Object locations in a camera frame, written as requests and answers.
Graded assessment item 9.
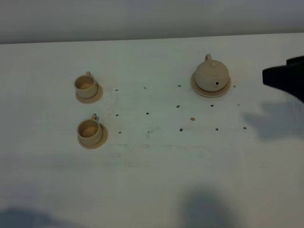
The beige teapot saucer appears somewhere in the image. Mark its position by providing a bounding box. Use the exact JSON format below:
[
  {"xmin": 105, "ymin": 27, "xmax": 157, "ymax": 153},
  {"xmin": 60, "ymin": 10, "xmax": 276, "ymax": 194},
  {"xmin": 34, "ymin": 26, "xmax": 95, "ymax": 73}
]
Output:
[{"xmin": 190, "ymin": 71, "xmax": 231, "ymax": 98}]

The beige teacup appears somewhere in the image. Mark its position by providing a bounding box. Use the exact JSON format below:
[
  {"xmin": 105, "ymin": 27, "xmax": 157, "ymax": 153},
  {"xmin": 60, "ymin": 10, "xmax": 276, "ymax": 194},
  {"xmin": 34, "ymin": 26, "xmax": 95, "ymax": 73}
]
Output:
[
  {"xmin": 77, "ymin": 114, "xmax": 103, "ymax": 146},
  {"xmin": 74, "ymin": 71, "xmax": 98, "ymax": 99}
]

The beige near teacup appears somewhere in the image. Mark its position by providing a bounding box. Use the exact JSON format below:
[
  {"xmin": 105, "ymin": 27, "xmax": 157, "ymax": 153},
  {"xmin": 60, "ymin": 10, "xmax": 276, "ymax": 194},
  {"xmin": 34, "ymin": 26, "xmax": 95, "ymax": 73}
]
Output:
[{"xmin": 77, "ymin": 114, "xmax": 103, "ymax": 146}]

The beige brown teapot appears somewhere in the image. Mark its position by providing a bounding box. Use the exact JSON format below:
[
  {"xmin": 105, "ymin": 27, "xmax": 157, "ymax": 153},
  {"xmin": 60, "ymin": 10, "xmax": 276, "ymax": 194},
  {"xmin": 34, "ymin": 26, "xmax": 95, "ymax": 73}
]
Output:
[{"xmin": 194, "ymin": 54, "xmax": 230, "ymax": 92}]

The beige far teacup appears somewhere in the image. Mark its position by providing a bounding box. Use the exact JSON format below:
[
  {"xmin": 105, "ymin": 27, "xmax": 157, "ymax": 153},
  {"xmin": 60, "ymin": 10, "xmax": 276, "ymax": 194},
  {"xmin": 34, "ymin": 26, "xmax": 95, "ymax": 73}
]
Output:
[{"xmin": 74, "ymin": 71, "xmax": 98, "ymax": 99}]

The beige near saucer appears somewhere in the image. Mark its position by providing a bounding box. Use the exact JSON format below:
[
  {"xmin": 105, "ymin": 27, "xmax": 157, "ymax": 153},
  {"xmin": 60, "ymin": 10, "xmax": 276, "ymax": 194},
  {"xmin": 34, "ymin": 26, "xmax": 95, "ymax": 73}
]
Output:
[{"xmin": 77, "ymin": 123, "xmax": 108, "ymax": 150}]

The beige far saucer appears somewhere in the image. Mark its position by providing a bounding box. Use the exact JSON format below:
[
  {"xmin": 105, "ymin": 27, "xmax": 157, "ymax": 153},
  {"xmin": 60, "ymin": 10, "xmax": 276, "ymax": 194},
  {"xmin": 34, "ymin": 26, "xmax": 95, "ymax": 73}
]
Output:
[{"xmin": 75, "ymin": 84, "xmax": 103, "ymax": 104}]

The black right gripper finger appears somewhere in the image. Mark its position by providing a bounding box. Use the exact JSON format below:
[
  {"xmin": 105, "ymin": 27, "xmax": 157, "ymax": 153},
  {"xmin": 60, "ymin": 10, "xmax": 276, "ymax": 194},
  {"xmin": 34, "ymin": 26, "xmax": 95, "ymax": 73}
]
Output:
[{"xmin": 262, "ymin": 56, "xmax": 304, "ymax": 103}]

